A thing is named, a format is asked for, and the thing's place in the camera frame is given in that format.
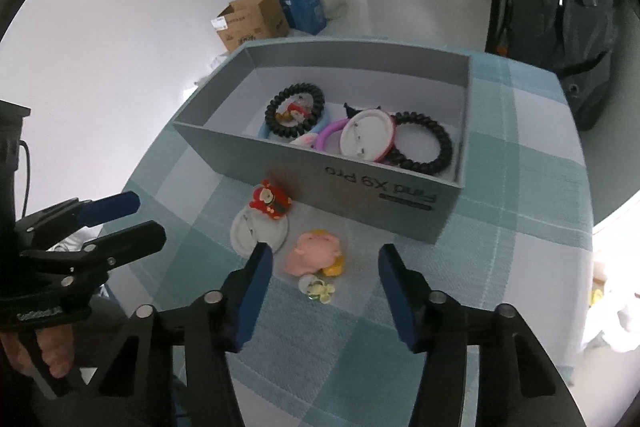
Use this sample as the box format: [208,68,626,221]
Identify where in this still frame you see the grey cardboard box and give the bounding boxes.
[172,42,473,245]

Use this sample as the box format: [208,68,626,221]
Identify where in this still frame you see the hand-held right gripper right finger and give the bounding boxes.
[377,244,581,427]

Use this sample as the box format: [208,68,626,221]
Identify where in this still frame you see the small yellow white charm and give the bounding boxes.
[298,274,336,304]

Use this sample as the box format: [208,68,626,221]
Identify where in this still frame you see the red figure charm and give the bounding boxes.
[250,180,294,221]

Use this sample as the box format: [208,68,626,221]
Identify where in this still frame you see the pink pig charm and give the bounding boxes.
[285,231,346,279]

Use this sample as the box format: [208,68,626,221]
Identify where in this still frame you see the purple band with black figure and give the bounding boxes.
[315,103,382,152]

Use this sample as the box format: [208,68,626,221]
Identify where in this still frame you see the teal checked tablecloth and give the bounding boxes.
[122,34,596,427]

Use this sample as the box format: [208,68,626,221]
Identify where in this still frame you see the red and white charm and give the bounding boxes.
[277,98,314,126]

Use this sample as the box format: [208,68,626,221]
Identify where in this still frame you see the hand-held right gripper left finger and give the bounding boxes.
[75,242,274,427]

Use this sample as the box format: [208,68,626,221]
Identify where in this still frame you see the plain white round badge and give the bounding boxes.
[230,202,291,261]

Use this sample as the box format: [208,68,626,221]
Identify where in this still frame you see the white badge with pink rim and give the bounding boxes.
[340,110,399,164]

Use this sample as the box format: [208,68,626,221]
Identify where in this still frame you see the dark jacket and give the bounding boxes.
[477,0,619,132]

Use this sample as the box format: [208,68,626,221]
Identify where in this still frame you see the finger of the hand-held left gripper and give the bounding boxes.
[20,221,167,295]
[15,191,141,248]

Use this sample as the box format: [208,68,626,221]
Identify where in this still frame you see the white plastic bag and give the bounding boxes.
[582,291,640,354]

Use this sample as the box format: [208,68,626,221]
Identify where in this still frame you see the large blue carton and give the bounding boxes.
[278,0,329,34]

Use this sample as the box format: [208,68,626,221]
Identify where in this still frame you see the light blue band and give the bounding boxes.
[257,119,326,144]

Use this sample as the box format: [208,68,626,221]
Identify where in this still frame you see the black spiral hair tie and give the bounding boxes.
[384,110,453,178]
[265,83,326,138]

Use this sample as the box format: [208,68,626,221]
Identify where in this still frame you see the person's left hand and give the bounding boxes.
[0,324,76,378]

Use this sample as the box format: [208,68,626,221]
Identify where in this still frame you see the brown cardboard box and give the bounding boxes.
[216,0,291,52]

